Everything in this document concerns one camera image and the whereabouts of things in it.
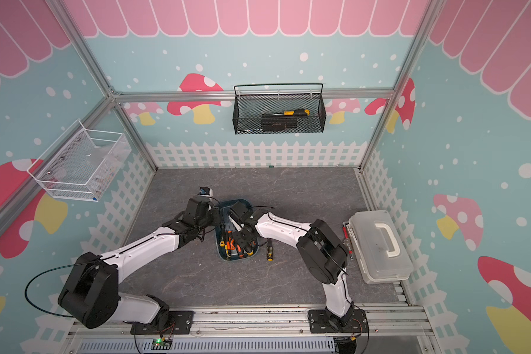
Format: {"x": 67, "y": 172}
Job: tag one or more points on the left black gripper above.
{"x": 214, "y": 212}

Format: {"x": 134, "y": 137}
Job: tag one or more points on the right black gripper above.
{"x": 239, "y": 240}

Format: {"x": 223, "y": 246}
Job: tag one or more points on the teal plastic storage box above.
{"x": 225, "y": 230}

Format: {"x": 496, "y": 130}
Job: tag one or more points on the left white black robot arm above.
{"x": 91, "y": 293}

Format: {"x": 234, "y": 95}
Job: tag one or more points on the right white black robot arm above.
{"x": 321, "y": 250}

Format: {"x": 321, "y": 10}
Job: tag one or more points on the yellow black screwdriver in basket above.
{"x": 294, "y": 113}

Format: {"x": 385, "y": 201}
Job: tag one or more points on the black tool in basket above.
{"x": 278, "y": 123}

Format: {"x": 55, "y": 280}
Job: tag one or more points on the red tool beside toolbox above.
{"x": 347, "y": 240}

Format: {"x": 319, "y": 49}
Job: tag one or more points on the green lit circuit board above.
{"x": 161, "y": 344}

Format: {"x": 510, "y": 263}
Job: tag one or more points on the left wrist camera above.
{"x": 206, "y": 191}

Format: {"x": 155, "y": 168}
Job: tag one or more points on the black wire mesh basket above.
{"x": 253, "y": 100}

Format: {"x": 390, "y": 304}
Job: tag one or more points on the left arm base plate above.
{"x": 169, "y": 322}

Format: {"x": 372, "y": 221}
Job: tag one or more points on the white wire mesh basket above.
{"x": 81, "y": 164}

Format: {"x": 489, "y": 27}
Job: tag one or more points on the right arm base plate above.
{"x": 323, "y": 321}

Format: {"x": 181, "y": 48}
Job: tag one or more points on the white plastic toolbox with handle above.
{"x": 380, "y": 252}

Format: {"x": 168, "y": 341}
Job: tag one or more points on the grey slotted cable duct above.
{"x": 212, "y": 345}

